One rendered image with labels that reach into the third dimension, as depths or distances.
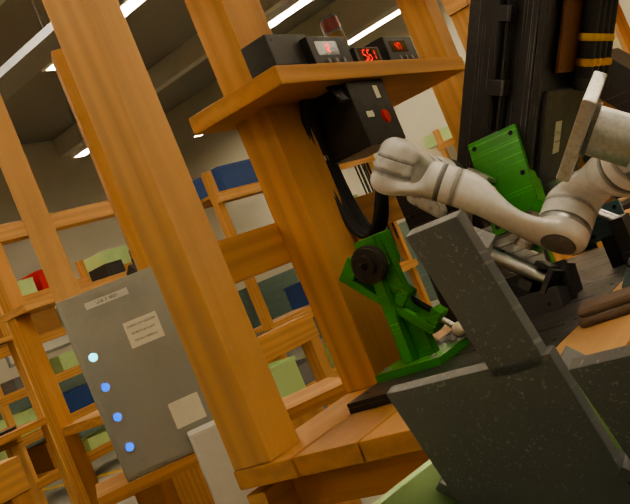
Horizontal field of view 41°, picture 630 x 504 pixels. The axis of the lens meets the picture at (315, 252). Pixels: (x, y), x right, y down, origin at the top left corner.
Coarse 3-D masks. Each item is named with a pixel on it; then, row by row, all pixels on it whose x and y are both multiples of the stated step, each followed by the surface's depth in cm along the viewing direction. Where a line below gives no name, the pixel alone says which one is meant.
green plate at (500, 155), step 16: (512, 128) 174; (480, 144) 178; (496, 144) 176; (512, 144) 174; (480, 160) 178; (496, 160) 176; (512, 160) 174; (496, 176) 176; (512, 176) 174; (528, 176) 171; (512, 192) 174; (528, 192) 171; (528, 208) 171
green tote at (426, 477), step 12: (600, 420) 89; (420, 468) 73; (432, 468) 73; (408, 480) 71; (420, 480) 72; (432, 480) 73; (396, 492) 70; (408, 492) 71; (420, 492) 71; (432, 492) 72
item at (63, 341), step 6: (54, 306) 1243; (66, 336) 1242; (48, 342) 1217; (54, 342) 1224; (60, 342) 1232; (66, 342) 1239; (48, 348) 1214; (54, 348) 1222; (60, 348) 1229; (6, 360) 1163; (12, 360) 1167; (12, 366) 1165
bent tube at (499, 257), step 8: (472, 168) 177; (488, 176) 174; (472, 224) 177; (496, 256) 171; (504, 256) 171; (512, 256) 171; (496, 264) 172; (504, 264) 170; (512, 264) 169; (520, 264) 168; (528, 264) 168; (520, 272) 168; (528, 272) 167; (536, 272) 166; (544, 272) 166; (536, 280) 166
